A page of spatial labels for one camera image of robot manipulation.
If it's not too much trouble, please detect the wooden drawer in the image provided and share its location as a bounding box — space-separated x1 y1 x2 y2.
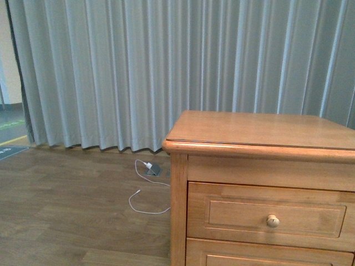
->
187 182 354 252
186 238 354 265

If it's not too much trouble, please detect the round wooden drawer knob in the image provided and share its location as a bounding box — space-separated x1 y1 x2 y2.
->
266 214 280 228

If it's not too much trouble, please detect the white plug on floor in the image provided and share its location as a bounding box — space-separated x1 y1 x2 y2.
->
144 162 153 169

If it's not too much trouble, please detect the open metal floor socket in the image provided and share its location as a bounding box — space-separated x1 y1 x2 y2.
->
145 163 162 176

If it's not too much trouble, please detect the grey pleated curtain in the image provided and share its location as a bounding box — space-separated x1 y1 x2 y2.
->
6 1 354 151

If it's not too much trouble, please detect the wooden nightstand cabinet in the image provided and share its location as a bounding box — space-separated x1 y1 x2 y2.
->
163 111 354 265

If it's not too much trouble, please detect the grey floor sign mat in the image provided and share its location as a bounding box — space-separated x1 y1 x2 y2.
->
0 145 29 160

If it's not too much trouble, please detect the white floor cable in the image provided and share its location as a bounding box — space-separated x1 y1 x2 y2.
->
128 159 171 214

